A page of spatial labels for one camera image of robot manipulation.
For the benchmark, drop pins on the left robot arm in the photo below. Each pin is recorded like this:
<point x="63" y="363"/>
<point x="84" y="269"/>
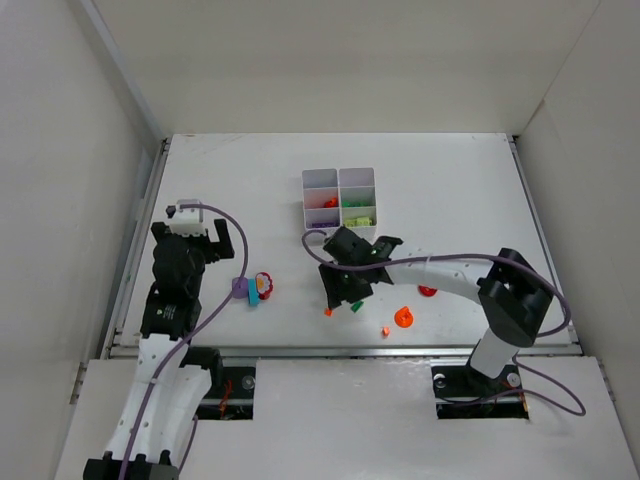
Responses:
<point x="156" y="426"/>

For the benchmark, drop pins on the orange round lego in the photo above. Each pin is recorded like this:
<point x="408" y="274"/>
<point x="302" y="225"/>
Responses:
<point x="404" y="318"/>

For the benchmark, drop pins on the green number lego brick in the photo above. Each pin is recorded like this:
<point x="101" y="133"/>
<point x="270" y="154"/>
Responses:
<point x="355" y="204"/>

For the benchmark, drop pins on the left white divided container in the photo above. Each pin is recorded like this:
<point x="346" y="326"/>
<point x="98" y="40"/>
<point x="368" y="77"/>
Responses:
<point x="318" y="186"/>

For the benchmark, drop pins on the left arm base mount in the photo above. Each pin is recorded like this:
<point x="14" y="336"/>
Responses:
<point x="231" y="396"/>

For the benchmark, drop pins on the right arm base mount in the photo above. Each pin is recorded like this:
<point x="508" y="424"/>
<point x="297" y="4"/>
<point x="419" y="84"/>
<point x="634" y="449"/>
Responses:
<point x="461" y="393"/>

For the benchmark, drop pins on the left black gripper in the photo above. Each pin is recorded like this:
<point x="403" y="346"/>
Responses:
<point x="212" y="245"/>

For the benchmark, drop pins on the teal lego brick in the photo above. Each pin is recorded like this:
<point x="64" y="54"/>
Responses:
<point x="253" y="294"/>

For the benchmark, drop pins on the small green lego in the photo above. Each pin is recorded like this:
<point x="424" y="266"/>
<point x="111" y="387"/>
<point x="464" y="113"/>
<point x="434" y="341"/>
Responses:
<point x="357" y="306"/>

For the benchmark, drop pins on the purple arch lego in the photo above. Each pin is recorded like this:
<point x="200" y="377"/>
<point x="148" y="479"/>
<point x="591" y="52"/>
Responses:
<point x="240" y="288"/>

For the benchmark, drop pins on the purple lego stack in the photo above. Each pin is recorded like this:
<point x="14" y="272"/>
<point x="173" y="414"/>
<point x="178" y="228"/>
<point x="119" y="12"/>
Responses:
<point x="323" y="225"/>

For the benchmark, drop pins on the red round lego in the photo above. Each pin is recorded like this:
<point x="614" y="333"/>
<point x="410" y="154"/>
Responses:
<point x="427" y="291"/>

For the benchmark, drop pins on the red flower lego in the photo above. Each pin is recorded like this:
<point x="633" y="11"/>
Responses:
<point x="264" y="285"/>

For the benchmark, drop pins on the right white divided container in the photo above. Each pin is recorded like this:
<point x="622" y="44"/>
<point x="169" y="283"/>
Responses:
<point x="358" y="184"/>

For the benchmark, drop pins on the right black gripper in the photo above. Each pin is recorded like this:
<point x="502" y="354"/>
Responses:
<point x="345" y="282"/>

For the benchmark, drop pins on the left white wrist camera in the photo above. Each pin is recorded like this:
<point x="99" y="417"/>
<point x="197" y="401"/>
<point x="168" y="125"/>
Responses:
<point x="185" y="219"/>

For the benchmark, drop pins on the white divided container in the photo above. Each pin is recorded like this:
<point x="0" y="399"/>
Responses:
<point x="318" y="186"/>
<point x="358" y="184"/>

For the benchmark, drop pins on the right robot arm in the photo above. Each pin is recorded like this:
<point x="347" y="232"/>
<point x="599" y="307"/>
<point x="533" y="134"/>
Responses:
<point x="512" y="295"/>

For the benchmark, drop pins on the aluminium rail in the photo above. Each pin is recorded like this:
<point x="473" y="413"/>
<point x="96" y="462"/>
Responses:
<point x="120" y="351"/>

